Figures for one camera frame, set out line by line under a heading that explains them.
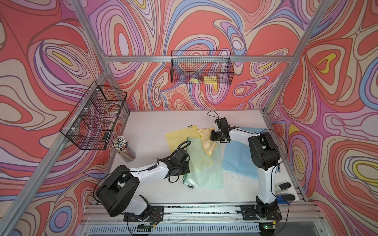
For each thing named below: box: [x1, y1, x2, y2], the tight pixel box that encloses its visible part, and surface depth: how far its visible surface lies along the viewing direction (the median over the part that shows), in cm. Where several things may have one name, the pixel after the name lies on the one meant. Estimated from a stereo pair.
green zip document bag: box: [182, 137, 225, 190], surface depth 90 cm
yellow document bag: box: [165, 125, 201, 154], surface depth 108 cm
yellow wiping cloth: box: [196, 127, 218, 157], surface depth 100 cm
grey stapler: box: [274, 181, 296, 202], surface depth 79 cm
